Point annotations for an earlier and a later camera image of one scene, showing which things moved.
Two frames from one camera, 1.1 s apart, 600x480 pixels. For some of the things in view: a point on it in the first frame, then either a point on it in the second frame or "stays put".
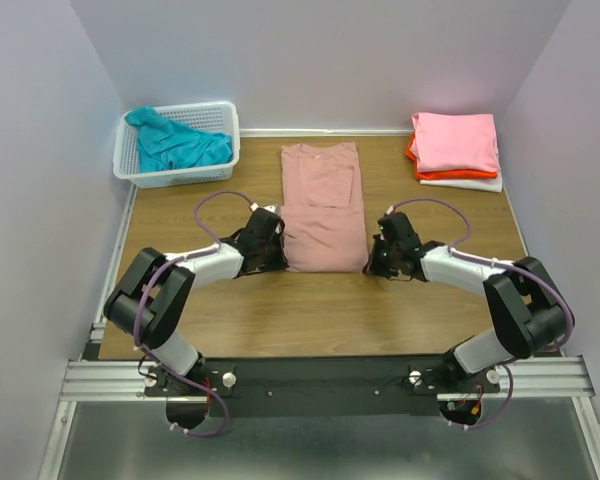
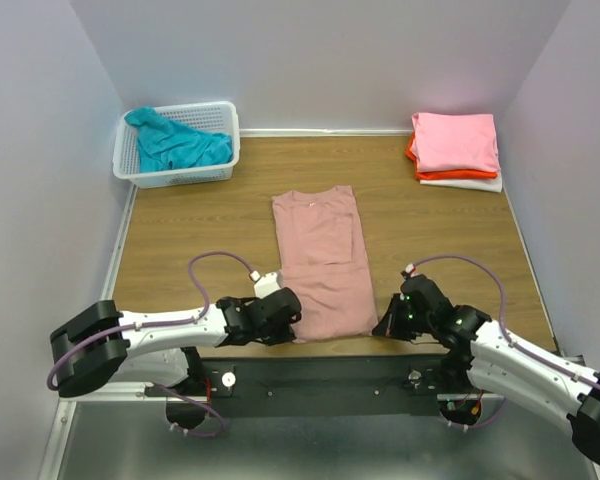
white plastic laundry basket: [221, 116] stays put
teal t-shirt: [165, 145] stays put
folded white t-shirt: [491, 185] stays put
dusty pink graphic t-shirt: [323, 208] → [324, 263]
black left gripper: [318, 385] stays put
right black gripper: [373, 267] → [389, 325]
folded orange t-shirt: [440, 174] stays put
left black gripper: [281, 261] → [286, 335]
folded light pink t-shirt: [453, 142] stays put
